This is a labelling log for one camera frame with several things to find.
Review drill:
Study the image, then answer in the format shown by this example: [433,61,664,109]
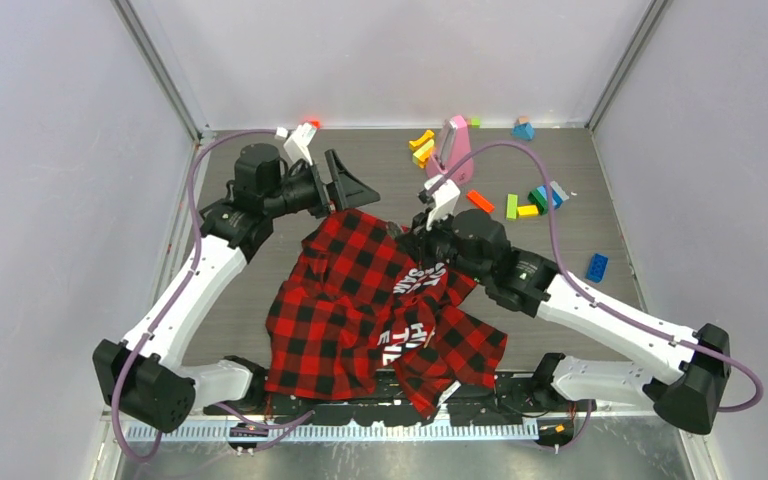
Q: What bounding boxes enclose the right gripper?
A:
[396,205,490,286]

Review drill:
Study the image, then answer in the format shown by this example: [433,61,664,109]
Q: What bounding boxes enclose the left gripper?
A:
[264,150,379,220]

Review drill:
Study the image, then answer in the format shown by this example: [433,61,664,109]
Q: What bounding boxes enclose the red black plaid shirt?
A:
[265,209,507,418]

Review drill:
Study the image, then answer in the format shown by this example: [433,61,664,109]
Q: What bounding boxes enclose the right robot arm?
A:
[391,209,731,435]

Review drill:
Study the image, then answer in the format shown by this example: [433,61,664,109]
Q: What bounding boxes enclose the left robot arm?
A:
[92,143,381,433]

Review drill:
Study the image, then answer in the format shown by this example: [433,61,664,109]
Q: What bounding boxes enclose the orange red brick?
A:
[466,190,495,213]

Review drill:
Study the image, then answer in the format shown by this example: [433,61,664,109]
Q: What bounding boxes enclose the yellow toy blocks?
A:
[408,130,435,168]

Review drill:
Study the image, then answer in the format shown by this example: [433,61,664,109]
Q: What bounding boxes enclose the green yellow small bricks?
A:
[505,194,540,221]

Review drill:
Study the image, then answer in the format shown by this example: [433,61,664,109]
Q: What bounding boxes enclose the pink metronome box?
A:
[425,115,471,179]

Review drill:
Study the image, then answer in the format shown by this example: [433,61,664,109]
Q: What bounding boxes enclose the stacked colourful bricks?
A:
[527,181,569,215]

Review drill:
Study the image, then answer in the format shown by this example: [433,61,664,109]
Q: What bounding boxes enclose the blue wooden block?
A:
[511,116,536,142]

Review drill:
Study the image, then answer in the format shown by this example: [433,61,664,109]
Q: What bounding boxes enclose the blue lego brick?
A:
[585,253,609,283]

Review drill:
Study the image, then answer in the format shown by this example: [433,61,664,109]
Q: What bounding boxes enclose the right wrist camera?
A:
[419,174,461,230]

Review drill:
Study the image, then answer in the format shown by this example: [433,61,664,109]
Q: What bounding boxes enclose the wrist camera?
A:
[274,122,318,165]
[419,174,461,230]

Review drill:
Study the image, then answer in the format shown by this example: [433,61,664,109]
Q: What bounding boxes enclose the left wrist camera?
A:
[274,122,318,165]

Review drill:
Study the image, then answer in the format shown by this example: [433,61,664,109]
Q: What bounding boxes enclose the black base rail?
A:
[225,370,596,427]

